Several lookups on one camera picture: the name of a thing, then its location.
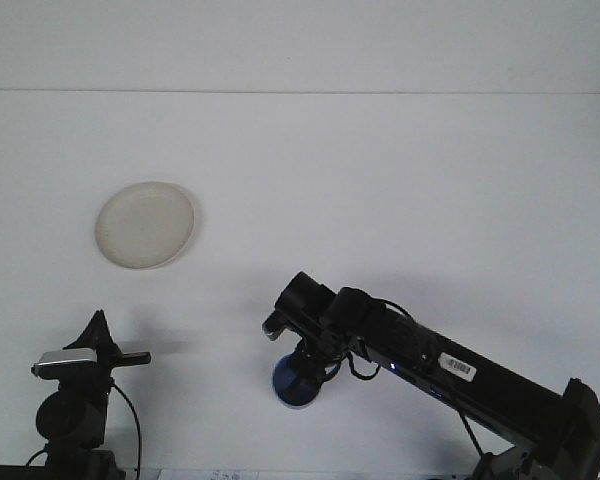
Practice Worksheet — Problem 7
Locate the pale blue cup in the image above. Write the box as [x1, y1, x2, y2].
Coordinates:
[271, 352, 339, 413]

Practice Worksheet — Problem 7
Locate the pale round plate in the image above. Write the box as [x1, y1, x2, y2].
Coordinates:
[94, 180, 203, 272]

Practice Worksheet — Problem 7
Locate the white printed paper sheet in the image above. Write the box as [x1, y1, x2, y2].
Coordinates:
[157, 468, 262, 480]

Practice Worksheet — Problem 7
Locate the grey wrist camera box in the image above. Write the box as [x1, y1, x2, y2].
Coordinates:
[261, 310, 288, 343]
[33, 349, 98, 380]

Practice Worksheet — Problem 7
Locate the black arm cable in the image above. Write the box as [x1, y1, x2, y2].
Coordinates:
[109, 382, 144, 475]
[347, 298, 487, 459]

